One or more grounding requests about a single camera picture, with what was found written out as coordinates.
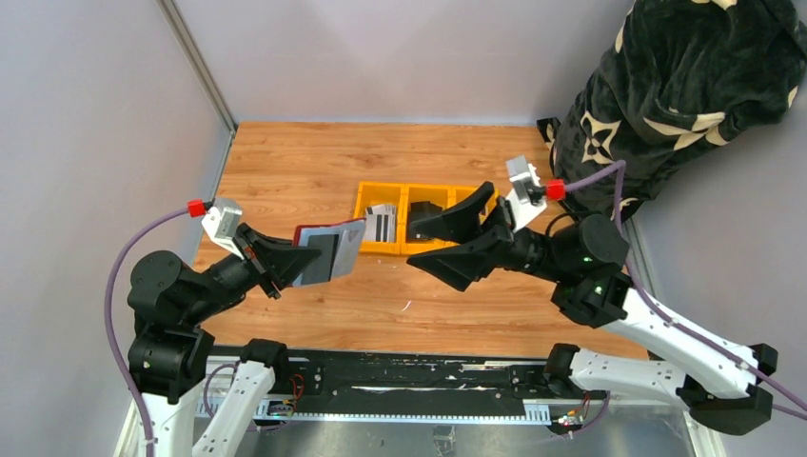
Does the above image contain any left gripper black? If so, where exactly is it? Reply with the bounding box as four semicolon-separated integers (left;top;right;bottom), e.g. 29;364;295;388
185;218;322;322

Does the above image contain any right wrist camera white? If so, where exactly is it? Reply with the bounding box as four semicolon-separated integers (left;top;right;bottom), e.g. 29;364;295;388
505;155;547;232

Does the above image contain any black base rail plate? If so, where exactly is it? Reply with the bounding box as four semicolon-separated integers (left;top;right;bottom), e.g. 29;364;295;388
210;345;606;418

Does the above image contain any aluminium frame post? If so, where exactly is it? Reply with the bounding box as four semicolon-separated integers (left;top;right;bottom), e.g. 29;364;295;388
156;0;238;138

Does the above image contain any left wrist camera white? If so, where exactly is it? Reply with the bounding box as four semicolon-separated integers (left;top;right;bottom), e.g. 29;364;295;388
201;198;244;259

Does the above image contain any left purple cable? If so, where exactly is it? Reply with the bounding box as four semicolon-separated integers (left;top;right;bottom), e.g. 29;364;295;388
104;199;209;457

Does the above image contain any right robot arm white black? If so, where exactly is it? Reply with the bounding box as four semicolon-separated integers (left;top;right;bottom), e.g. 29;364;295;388
408;181;777;436

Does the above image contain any black card holder in bin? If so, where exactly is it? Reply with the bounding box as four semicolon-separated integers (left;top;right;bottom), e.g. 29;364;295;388
406;201;443;243

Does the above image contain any red card holder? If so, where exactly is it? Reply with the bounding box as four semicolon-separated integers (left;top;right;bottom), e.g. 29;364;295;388
292;218;366;288

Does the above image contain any grey credit card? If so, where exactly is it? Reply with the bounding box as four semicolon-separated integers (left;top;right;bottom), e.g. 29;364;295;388
301;234;339;286

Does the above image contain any white striped cards stack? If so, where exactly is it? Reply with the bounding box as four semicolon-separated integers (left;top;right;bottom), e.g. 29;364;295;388
364;204;398;243

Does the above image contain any black VIP credit card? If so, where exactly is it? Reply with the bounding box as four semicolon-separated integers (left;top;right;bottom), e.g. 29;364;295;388
417;216;434;239

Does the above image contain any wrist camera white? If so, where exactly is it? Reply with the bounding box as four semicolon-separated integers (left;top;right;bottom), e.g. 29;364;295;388
505;155;547;232
201;198;244;259

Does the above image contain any black patterned blanket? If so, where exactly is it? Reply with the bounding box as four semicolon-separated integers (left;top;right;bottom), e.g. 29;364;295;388
537;0;806;219

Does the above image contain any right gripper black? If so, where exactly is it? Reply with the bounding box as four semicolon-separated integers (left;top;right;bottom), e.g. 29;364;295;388
402;181;564;290

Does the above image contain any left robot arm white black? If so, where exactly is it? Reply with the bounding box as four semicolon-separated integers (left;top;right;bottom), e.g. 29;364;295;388
128;224;322;456

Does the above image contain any middle yellow bin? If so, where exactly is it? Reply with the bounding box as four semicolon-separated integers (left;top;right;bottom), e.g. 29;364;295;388
401;184;450;256

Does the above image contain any right yellow bin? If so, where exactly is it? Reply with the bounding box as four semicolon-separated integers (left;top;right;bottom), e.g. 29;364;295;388
448;186;500;221

